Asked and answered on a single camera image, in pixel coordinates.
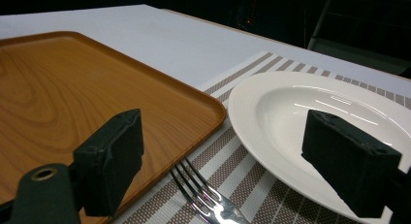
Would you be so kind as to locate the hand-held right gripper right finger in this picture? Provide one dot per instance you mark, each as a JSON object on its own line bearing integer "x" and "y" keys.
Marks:
{"x": 349, "y": 162}

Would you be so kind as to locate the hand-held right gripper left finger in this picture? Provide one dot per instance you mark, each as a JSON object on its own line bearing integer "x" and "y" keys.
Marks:
{"x": 108, "y": 162}

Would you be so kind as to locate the white round plate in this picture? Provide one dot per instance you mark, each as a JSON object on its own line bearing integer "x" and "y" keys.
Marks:
{"x": 274, "y": 120}

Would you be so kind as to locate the brown wood-grain tray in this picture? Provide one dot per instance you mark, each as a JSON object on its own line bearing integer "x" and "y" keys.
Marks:
{"x": 64, "y": 88}

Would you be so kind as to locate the silver fork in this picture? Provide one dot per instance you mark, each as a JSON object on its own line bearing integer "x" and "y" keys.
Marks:
{"x": 219, "y": 211}

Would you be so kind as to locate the brown striped placemat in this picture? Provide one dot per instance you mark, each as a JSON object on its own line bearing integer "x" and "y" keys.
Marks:
{"x": 226, "y": 172}

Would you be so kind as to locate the white table cover sheet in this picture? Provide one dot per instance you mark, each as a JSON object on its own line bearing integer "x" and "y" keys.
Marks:
{"x": 161, "y": 39}

